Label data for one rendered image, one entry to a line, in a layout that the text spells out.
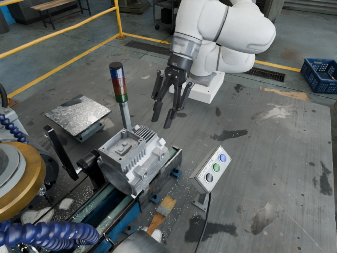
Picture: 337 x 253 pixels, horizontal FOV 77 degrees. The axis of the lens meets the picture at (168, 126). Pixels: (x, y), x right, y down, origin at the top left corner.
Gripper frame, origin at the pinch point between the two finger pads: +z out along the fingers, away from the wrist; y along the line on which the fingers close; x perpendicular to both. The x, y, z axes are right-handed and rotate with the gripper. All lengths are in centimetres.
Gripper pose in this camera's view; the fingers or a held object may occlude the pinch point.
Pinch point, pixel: (163, 116)
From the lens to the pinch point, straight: 72.9
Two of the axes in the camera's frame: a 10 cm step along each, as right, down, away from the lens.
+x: 5.1, -1.2, 8.5
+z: -3.0, 9.0, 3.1
